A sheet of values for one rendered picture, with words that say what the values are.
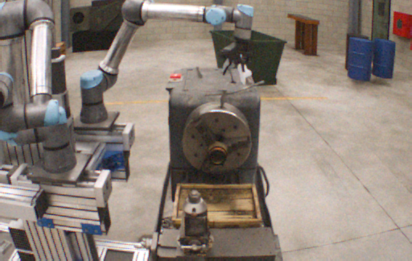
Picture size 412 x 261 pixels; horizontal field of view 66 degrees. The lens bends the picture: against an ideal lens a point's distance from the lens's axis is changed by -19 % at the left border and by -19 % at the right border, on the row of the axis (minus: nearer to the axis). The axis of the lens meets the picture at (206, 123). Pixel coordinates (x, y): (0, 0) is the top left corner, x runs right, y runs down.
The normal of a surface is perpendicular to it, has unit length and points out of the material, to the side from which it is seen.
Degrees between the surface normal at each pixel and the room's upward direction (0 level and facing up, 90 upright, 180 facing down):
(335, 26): 90
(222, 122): 90
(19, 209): 90
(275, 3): 90
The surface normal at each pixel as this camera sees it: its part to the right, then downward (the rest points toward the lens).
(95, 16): 0.11, 0.37
